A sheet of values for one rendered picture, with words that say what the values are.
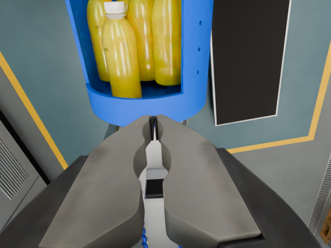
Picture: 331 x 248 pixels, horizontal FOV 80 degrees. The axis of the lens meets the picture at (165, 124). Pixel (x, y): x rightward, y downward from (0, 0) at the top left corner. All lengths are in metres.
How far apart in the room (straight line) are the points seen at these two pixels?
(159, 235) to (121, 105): 1.01
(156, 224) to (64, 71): 1.29
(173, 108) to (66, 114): 1.62
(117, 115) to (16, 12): 1.50
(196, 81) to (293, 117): 1.85
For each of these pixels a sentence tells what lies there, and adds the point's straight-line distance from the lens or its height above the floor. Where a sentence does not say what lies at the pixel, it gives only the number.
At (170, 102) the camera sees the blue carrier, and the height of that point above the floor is 1.23.
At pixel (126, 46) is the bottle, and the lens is 0.43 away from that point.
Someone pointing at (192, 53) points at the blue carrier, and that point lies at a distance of 0.38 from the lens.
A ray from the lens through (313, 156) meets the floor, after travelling 2.65.
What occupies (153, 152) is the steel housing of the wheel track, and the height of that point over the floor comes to 0.93.
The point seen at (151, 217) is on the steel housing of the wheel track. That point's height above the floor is 0.93.
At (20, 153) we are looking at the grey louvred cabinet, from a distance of 2.22.
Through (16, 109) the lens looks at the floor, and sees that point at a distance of 2.13.
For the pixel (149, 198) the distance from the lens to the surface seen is 0.78.
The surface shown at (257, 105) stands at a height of 0.15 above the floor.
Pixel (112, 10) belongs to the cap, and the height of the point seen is 1.13.
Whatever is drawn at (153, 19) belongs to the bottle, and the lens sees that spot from 0.44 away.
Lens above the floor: 1.57
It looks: 59 degrees down
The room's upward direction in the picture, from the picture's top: 176 degrees clockwise
